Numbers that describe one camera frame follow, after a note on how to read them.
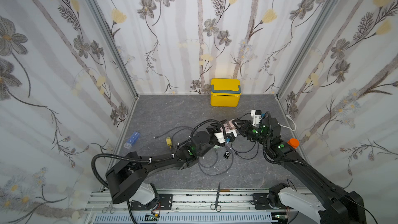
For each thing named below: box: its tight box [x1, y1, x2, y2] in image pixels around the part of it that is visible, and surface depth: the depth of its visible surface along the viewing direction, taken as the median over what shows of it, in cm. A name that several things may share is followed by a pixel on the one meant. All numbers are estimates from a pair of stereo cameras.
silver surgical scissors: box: [102, 200, 116, 215], surface depth 73 cm
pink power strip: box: [222, 118, 237, 132], surface depth 77 cm
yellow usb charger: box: [165, 136, 173, 149], surface depth 94 cm
